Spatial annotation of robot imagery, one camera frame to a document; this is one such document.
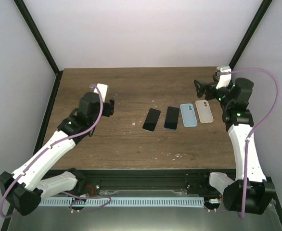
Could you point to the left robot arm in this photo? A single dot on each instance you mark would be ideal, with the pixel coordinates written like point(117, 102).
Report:
point(25, 187)

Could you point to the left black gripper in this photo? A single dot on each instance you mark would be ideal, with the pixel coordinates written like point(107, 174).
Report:
point(109, 108)

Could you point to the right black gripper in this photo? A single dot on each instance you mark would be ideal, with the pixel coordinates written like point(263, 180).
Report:
point(203, 86)

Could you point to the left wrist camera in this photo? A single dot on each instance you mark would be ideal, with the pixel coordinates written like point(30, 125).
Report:
point(103, 88)

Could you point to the light blue phone case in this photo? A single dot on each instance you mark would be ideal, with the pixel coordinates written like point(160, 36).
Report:
point(188, 115)

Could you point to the black frame post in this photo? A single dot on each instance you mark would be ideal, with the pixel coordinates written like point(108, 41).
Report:
point(25, 13)
point(264, 6)

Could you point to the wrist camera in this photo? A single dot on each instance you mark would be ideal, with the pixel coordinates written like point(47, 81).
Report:
point(103, 88)
point(222, 76)

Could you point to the beige phone case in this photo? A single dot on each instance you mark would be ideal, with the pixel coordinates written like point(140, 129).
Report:
point(204, 111)

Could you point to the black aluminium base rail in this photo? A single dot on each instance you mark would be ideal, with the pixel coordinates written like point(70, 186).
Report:
point(193, 181)

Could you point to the right black frame post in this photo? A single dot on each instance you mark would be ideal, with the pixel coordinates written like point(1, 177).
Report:
point(264, 6)

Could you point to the phone with black screen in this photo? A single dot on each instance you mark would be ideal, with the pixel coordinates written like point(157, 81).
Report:
point(171, 120)

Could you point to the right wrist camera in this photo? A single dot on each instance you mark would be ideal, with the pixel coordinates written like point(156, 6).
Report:
point(222, 76)

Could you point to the left black frame post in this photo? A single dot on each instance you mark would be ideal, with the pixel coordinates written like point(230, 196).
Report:
point(25, 13)

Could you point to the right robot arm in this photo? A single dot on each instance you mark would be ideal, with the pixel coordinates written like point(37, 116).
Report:
point(251, 191)

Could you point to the light blue cable duct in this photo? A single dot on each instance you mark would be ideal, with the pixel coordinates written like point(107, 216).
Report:
point(127, 202)

